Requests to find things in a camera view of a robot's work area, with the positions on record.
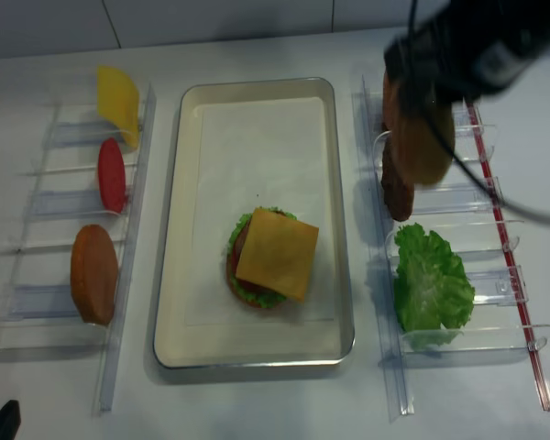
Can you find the black object at corner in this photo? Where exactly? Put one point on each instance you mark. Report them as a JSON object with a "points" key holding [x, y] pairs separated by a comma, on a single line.
{"points": [[10, 420]]}

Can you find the left clear acrylic rack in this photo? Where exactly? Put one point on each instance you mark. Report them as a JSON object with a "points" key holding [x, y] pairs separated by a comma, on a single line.
{"points": [[48, 192]]}

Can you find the right clear acrylic rack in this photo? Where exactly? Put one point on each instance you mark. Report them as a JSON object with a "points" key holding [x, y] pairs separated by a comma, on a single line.
{"points": [[500, 330]]}

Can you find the sesame bun top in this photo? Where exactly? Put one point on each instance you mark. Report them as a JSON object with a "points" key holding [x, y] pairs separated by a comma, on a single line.
{"points": [[417, 154]]}

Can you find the lettuce in burger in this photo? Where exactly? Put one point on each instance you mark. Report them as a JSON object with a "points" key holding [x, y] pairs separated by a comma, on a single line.
{"points": [[248, 293]]}

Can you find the brown meat patty in rack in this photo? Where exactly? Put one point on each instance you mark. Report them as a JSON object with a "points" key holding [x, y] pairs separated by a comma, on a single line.
{"points": [[398, 195]]}

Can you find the tomato slice in burger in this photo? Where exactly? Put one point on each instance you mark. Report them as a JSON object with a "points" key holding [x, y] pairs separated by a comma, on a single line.
{"points": [[242, 286]]}

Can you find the yellow cheese slice in rack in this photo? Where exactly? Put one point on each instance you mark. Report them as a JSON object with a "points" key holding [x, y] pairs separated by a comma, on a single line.
{"points": [[118, 101]]}

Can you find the white paper liner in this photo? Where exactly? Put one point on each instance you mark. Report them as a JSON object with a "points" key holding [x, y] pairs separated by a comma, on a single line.
{"points": [[270, 154]]}

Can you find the cheese slice on burger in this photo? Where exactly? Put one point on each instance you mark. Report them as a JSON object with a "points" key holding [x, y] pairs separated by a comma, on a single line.
{"points": [[278, 253]]}

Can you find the red tomato slice in rack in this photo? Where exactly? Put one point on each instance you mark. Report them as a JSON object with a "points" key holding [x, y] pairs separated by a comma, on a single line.
{"points": [[111, 176]]}

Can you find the white metal tray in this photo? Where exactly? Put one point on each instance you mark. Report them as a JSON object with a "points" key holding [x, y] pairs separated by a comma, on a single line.
{"points": [[179, 345]]}

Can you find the green lettuce leaf in rack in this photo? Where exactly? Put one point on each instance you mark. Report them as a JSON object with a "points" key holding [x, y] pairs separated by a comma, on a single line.
{"points": [[433, 297]]}

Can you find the clear acrylic rack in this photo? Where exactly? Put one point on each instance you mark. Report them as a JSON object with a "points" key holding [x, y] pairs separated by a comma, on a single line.
{"points": [[48, 192], [500, 330]]}

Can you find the brown bun in left rack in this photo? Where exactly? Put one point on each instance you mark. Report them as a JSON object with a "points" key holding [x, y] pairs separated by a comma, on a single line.
{"points": [[94, 273]]}

